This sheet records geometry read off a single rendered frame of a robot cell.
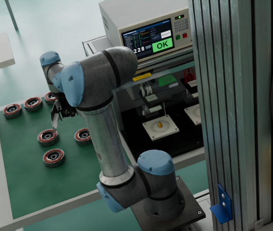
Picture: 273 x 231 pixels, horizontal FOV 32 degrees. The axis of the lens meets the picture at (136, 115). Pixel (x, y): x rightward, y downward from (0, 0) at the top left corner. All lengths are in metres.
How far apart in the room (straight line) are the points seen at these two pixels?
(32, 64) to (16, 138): 2.37
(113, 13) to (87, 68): 1.17
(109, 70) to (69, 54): 3.72
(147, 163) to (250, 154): 0.47
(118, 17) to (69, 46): 2.81
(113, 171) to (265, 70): 0.63
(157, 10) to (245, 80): 1.40
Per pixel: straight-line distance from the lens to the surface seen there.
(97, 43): 2.66
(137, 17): 2.38
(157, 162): 1.57
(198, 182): 3.26
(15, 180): 2.49
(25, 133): 2.77
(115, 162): 1.48
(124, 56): 1.36
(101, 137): 1.42
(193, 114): 2.54
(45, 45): 5.37
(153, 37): 2.37
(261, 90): 1.10
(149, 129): 2.48
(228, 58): 1.07
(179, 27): 2.40
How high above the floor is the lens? 2.32
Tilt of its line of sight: 36 degrees down
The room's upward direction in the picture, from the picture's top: 12 degrees counter-clockwise
